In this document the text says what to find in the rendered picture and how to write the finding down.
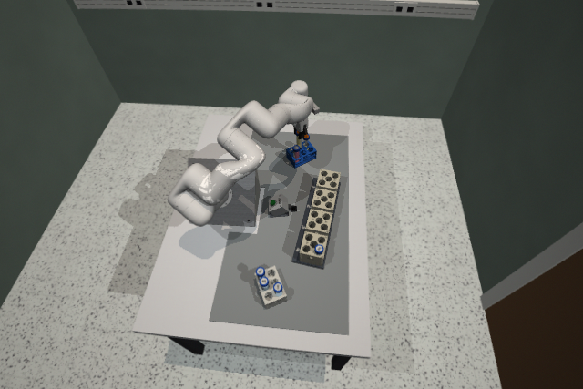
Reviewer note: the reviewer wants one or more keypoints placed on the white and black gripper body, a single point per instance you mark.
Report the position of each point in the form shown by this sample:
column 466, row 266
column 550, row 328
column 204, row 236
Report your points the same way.
column 299, row 125

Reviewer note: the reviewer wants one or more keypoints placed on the white tube rack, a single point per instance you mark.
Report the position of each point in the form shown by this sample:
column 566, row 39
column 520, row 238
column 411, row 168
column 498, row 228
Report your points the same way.
column 269, row 297

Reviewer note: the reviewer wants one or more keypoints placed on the blue tube rack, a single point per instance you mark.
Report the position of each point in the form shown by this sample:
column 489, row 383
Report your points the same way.
column 305, row 155

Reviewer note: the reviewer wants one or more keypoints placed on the grey flat mat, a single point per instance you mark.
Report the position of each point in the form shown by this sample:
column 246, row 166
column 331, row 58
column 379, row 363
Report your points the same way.
column 317, row 299

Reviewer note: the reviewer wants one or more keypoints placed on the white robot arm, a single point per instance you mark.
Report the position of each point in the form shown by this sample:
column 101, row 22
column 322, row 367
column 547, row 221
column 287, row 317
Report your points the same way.
column 215, row 188

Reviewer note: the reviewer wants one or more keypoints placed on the beige square adapter with holes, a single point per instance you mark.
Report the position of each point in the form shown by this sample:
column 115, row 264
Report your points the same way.
column 323, row 200
column 319, row 222
column 328, row 180

